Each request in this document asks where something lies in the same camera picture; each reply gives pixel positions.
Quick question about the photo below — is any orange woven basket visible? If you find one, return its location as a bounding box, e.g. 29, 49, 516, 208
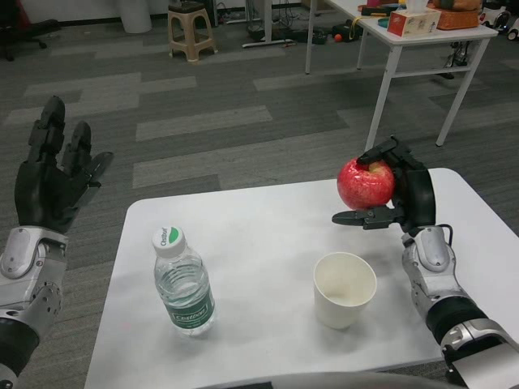
429, 0, 482, 31

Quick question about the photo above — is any red apple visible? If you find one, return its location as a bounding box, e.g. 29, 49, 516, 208
337, 156, 397, 211

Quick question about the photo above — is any black office chair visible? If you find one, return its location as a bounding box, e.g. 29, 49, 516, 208
0, 0, 58, 62

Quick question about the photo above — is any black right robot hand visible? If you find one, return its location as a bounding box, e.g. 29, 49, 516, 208
331, 135, 438, 235

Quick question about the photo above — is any white table with legs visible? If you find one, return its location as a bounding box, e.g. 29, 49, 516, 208
303, 0, 499, 151

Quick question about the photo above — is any clear plastic water bottle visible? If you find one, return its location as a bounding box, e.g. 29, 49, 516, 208
152, 225, 217, 336

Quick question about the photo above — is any white standing desk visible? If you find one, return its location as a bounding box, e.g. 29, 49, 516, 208
242, 0, 295, 49

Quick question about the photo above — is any red and white tissue box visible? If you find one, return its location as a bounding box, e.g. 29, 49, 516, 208
386, 0, 442, 37

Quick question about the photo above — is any white plant pot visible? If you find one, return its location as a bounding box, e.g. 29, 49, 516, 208
119, 0, 153, 34

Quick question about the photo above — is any white paper cup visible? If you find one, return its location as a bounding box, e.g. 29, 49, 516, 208
313, 251, 378, 330

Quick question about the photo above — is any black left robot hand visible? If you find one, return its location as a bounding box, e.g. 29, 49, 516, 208
14, 96, 114, 235

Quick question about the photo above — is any beige plastic stool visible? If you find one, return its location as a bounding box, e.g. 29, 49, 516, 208
167, 2, 219, 62

